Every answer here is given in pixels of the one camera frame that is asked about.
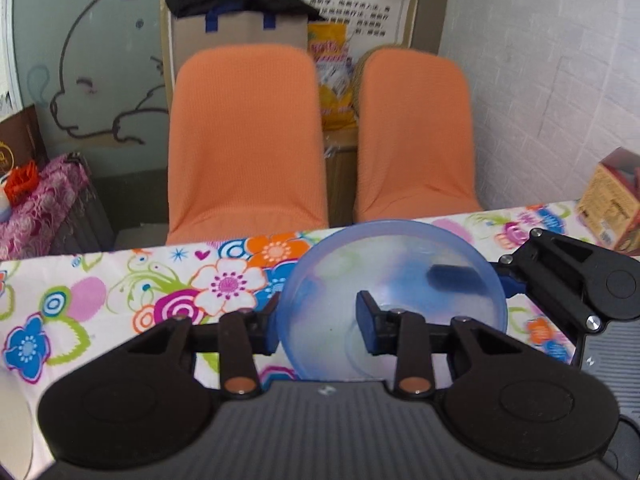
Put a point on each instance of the brown cardboard carton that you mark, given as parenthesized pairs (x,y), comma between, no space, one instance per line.
(340,180)

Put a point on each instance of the orange chair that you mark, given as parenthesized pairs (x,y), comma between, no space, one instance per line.
(245,150)
(415,145)

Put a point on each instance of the yellow printed bag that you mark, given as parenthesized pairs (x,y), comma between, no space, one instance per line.
(332,80)

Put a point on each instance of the floral tablecloth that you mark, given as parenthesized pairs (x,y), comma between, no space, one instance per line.
(100,310)

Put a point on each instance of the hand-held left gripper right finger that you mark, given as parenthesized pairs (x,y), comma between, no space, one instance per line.
(367,322)

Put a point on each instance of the pink floral cloth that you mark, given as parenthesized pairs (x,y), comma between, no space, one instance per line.
(45,210)

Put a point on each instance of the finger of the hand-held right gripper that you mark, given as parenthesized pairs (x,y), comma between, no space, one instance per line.
(511,284)
(550,290)

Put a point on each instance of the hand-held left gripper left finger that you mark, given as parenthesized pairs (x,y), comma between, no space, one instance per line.
(267,327)

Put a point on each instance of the frosted glass door cat drawing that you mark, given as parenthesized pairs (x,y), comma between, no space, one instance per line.
(90,35)

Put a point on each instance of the translucent blue plastic bowl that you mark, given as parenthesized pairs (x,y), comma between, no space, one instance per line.
(340,270)

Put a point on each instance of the brown gift bag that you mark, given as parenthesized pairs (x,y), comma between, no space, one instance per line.
(20,135)

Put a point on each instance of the brown cardboard box on table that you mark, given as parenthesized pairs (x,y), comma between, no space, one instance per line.
(610,205)

